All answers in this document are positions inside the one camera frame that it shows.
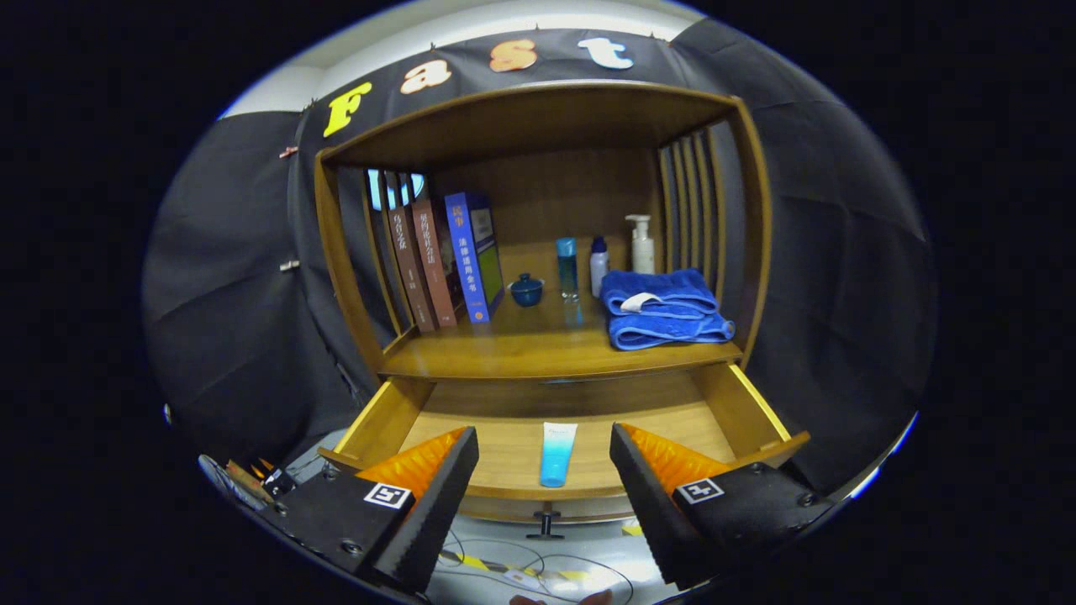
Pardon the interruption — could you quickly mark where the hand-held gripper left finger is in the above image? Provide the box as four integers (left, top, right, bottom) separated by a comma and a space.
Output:
271, 426, 480, 593

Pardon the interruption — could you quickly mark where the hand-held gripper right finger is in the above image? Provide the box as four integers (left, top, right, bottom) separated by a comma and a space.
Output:
609, 423, 833, 589

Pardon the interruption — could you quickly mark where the blue cosmetic tube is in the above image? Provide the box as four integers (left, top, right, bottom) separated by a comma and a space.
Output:
540, 422, 578, 488

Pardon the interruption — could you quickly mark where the wooden countertop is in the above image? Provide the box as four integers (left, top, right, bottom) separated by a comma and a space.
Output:
378, 286, 745, 381

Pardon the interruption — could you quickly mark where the wooden cabinet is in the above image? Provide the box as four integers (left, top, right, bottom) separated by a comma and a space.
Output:
314, 80, 812, 526

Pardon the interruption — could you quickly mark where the folded blue towel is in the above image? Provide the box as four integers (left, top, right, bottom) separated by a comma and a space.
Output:
600, 268, 736, 351

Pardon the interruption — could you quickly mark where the small blue lidded bowl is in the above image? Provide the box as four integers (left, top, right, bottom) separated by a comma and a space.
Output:
509, 272, 546, 308

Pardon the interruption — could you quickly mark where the dark brown book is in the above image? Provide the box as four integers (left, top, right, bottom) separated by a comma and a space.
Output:
385, 171, 438, 333

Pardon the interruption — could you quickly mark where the blue book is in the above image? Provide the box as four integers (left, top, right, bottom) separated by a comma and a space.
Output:
444, 192, 505, 324

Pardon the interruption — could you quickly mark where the teal clear bottle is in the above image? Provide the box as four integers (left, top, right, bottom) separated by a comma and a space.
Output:
556, 237, 580, 301

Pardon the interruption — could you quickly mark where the white pump bottle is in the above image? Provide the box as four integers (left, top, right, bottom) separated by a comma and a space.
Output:
625, 214, 656, 275

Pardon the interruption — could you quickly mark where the thin black cable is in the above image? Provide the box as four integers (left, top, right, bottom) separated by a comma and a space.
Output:
433, 529, 636, 602

